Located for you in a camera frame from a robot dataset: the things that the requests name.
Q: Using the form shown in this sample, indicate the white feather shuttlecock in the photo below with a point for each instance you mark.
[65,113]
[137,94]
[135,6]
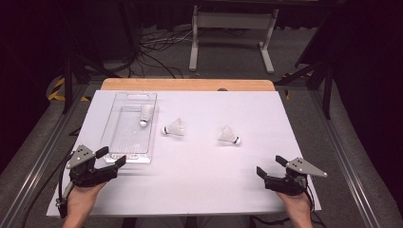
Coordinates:
[176,129]
[145,114]
[226,135]

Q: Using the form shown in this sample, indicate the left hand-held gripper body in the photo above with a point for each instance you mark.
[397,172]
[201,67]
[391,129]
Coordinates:
[88,175]

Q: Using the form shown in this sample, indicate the person's grey pants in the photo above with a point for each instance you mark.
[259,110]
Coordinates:
[158,222]

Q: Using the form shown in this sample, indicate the white table cover sheet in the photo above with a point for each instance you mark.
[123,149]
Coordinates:
[196,174]

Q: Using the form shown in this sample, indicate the person's left hand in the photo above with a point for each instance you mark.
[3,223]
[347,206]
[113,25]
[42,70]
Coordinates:
[79,202]

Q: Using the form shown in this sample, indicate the clear plastic storage bin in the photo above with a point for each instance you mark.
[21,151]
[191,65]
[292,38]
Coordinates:
[126,142]

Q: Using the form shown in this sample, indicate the aluminium floor rail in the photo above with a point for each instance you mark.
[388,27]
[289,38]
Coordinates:
[42,160]
[343,158]

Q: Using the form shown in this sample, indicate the person's right hand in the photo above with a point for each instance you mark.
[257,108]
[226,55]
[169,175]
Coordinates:
[299,207]

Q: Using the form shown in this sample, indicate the wooden table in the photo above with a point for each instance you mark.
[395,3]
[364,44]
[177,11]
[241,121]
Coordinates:
[187,85]

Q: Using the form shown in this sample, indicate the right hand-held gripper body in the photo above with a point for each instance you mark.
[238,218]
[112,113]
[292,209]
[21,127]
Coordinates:
[291,185]

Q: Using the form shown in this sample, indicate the white metal stand frame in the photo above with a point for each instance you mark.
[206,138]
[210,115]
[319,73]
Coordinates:
[234,20]

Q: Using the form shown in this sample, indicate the black angled stand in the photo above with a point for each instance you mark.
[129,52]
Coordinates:
[328,95]

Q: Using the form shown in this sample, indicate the black tripod stand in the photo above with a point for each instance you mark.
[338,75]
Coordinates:
[67,85]

